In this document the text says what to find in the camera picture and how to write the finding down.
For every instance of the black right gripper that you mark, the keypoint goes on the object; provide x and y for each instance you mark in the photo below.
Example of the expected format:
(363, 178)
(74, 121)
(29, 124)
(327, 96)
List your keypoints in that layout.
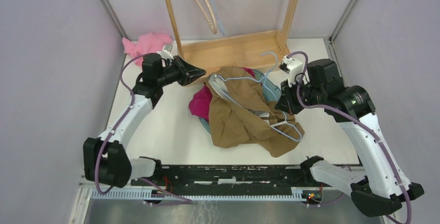
(286, 102)

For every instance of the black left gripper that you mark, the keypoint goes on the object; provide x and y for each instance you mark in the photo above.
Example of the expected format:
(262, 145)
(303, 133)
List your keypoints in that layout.
(188, 72)

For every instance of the magenta cloth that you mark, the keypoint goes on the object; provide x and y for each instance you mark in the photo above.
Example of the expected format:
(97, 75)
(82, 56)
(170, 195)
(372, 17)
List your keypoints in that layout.
(230, 94)

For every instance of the brown skirt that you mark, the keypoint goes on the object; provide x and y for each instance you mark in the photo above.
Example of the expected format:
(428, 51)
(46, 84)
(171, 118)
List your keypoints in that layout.
(240, 122)

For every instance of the wooden clothes rack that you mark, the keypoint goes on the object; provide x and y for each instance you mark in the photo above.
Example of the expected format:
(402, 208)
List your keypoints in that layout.
(243, 50)

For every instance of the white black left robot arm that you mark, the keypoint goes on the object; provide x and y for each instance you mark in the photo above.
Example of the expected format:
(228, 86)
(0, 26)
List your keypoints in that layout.
(106, 162)

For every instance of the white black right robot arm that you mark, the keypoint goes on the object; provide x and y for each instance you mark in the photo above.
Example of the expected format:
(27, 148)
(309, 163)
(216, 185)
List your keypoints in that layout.
(382, 188)

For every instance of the beige wooden hanger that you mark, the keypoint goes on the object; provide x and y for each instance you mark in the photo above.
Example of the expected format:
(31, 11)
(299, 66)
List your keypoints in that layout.
(202, 2)

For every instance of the teal plastic basket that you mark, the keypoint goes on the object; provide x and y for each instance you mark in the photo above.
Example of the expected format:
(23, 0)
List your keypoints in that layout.
(271, 90)

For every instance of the pink crumpled cloth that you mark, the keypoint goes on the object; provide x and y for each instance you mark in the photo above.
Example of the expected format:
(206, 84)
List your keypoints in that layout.
(146, 43)

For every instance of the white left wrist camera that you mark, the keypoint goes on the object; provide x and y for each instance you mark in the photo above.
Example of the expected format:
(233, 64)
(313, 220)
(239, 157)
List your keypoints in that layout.
(165, 52)

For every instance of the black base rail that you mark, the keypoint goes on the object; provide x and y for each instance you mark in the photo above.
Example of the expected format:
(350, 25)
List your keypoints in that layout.
(232, 180)

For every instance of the white slotted cable duct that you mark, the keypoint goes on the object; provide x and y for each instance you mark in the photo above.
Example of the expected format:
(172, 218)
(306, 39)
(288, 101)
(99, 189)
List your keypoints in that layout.
(294, 195)

